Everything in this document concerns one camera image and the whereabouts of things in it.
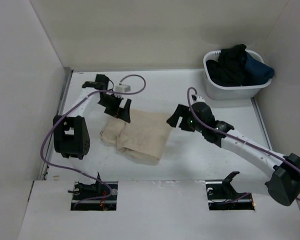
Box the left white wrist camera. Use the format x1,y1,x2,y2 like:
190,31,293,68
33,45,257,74
114,83,131,93

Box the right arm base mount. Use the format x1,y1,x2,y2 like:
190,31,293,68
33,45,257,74
205,171,255,211

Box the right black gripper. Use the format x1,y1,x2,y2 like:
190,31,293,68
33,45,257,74
166,104,205,133

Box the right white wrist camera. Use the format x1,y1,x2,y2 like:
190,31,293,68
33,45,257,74
191,94,206,104

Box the beige trousers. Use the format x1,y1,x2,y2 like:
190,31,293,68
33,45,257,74
100,109,172,166

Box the white laundry basket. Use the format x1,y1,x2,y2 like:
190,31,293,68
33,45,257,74
202,50,272,101

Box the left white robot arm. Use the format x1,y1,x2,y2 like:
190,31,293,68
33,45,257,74
48,74,132,161

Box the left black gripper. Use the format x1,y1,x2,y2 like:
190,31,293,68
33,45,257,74
97,94,130,123

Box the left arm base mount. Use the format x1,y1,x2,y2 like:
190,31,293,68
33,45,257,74
67,181,119,212

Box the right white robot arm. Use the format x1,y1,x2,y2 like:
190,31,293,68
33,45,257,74
166,102,300,206

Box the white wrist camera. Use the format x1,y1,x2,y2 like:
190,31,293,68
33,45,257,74
191,94,206,104
114,83,131,93

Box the black garment in basket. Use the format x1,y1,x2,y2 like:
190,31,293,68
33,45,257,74
206,44,247,87

